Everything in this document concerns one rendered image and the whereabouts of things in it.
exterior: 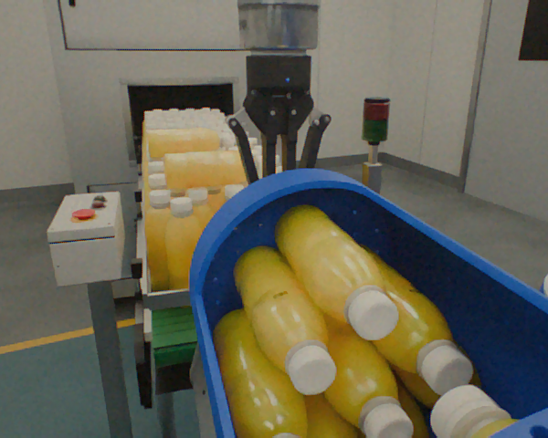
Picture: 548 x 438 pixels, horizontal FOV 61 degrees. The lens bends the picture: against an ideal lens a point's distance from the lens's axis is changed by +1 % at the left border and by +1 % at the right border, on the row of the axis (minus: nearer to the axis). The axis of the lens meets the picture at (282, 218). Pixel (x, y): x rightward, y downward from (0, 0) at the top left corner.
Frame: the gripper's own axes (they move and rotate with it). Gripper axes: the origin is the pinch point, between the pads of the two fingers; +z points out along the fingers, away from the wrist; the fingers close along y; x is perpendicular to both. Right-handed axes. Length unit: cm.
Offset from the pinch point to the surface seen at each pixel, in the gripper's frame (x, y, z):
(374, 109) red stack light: -46, -36, -7
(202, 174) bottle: -34.8, 6.0, 2.5
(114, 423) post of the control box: -29, 28, 53
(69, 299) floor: -206, 69, 117
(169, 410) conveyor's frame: -46, 17, 68
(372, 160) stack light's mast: -48, -37, 5
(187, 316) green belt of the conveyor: -22.5, 11.6, 26.2
